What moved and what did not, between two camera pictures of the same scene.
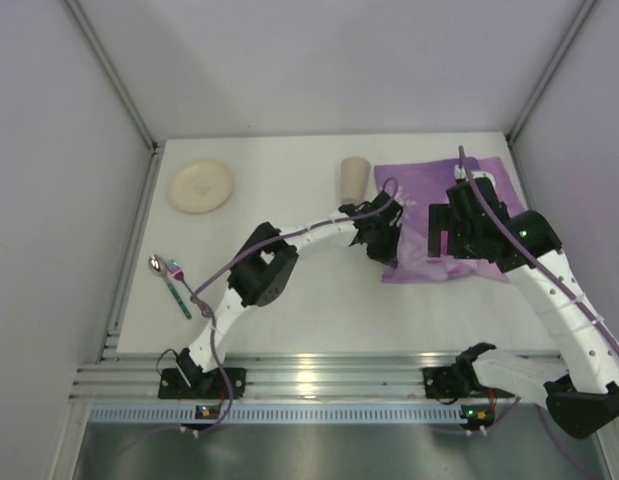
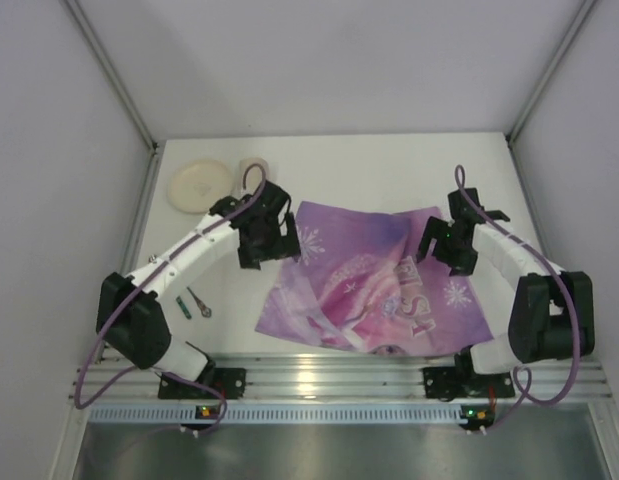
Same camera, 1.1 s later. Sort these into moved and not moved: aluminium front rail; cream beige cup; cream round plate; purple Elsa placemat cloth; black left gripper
Moved: cream beige cup; purple Elsa placemat cloth; black left gripper
Not moved: aluminium front rail; cream round plate
